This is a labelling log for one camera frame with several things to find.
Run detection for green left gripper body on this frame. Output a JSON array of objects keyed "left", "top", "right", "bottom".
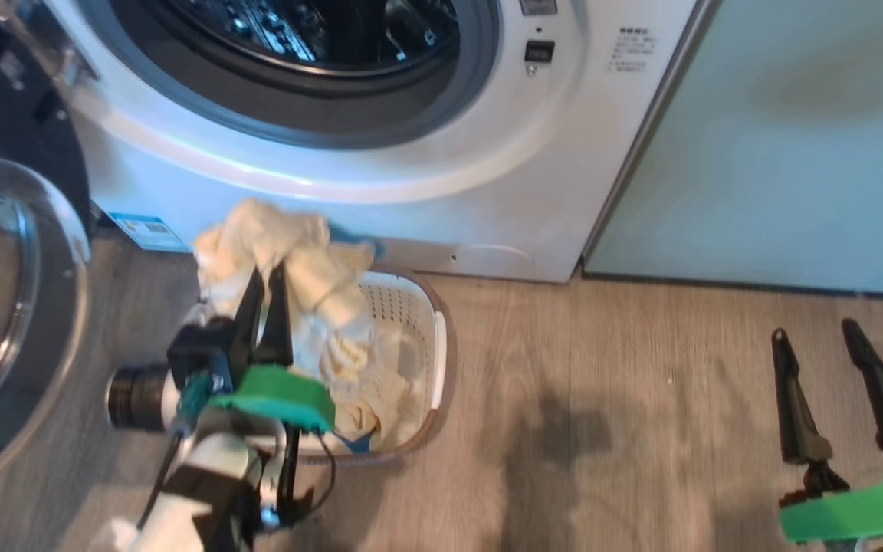
[{"left": 210, "top": 365, "right": 335, "bottom": 432}]

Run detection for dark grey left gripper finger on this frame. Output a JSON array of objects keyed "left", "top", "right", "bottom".
[
  {"left": 228, "top": 267, "right": 266, "bottom": 373},
  {"left": 258, "top": 263, "right": 294, "bottom": 365}
]

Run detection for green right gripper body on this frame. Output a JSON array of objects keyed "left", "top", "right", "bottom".
[{"left": 780, "top": 418, "right": 883, "bottom": 545}]

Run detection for cream clothes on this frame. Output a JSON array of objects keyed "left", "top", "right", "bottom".
[{"left": 192, "top": 198, "right": 427, "bottom": 453}]

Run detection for washing machine door with glass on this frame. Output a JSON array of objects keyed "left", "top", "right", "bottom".
[{"left": 0, "top": 0, "right": 97, "bottom": 507}]

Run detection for white perforated laundry basket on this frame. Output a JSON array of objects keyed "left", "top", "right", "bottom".
[{"left": 196, "top": 264, "right": 454, "bottom": 465}]

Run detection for white front-load washing machine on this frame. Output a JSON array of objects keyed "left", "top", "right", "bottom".
[{"left": 43, "top": 0, "right": 707, "bottom": 284}]

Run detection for blue energy label sticker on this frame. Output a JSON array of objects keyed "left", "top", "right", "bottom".
[{"left": 108, "top": 213, "right": 189, "bottom": 252}]

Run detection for pale green cabinet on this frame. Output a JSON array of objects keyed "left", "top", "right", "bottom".
[{"left": 583, "top": 0, "right": 883, "bottom": 296}]

